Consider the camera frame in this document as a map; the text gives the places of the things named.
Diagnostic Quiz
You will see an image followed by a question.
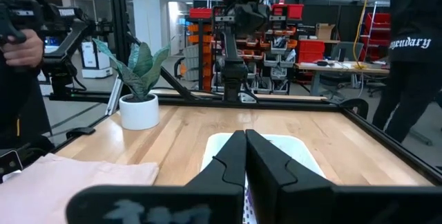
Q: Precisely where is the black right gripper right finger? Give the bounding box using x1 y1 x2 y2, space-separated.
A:
245 129 442 224

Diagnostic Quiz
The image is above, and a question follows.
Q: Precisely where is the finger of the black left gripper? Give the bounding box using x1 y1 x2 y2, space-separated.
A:
253 9 266 31
243 9 255 31

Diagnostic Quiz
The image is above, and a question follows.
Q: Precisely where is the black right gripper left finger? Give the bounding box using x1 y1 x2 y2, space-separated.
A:
65 130 247 224

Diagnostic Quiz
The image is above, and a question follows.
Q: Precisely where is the red storage bin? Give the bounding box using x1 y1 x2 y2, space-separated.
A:
271 3 288 18
189 8 213 19
286 3 305 21

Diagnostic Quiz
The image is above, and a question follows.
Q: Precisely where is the red drawer cabinet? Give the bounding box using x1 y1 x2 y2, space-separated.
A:
297 39 326 64

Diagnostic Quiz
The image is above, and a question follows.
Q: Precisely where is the white perforated plastic basket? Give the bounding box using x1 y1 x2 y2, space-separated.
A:
200 132 327 224

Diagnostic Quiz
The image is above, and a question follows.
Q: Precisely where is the orange bin rack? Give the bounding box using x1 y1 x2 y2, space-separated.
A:
185 18 215 92

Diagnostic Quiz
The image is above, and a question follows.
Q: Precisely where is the cardboard box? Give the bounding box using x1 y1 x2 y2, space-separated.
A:
315 22 336 41

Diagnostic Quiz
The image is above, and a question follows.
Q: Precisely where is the grey laptop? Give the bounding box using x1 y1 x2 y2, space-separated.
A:
331 41 365 62

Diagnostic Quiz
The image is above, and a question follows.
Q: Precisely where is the black office chair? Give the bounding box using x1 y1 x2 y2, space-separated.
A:
319 73 358 102

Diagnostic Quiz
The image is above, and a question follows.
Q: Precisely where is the wooden top desk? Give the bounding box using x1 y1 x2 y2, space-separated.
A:
294 60 391 97

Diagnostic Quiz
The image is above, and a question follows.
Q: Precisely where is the metal shelf with red bins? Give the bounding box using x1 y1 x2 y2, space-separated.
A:
358 11 393 62

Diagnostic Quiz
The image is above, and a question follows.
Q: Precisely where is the white plant pot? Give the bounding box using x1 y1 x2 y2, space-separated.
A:
119 93 161 131

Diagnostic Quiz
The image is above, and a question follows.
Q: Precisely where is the green leafy plant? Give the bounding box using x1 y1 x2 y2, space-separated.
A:
92 38 172 102

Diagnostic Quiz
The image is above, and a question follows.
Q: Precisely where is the silver aluminium bar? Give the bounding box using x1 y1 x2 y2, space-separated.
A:
105 77 124 116

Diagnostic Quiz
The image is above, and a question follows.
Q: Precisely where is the person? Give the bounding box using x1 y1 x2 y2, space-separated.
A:
0 54 55 151
372 0 442 144

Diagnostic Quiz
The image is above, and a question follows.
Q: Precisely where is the pink folded cloth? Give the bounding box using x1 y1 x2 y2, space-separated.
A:
0 153 160 224

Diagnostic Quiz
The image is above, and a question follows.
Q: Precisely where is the white machine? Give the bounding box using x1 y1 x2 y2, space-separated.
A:
81 40 114 79

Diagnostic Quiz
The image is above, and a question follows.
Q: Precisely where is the person's hand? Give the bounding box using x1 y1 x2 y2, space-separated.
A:
0 28 45 68

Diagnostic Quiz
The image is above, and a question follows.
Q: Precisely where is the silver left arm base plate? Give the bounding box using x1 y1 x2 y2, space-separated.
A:
240 92 258 104

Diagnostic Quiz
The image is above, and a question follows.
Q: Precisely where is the yellow cable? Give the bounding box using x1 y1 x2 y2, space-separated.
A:
352 0 372 70

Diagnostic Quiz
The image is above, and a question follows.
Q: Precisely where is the black aluminium table frame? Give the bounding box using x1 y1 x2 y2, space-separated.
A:
48 0 442 187

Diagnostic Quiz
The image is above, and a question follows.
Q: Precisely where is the black frame bracket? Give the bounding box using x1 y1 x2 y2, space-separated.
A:
65 127 97 140

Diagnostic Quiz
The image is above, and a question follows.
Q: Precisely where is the black table camera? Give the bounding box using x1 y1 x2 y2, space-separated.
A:
0 149 24 184

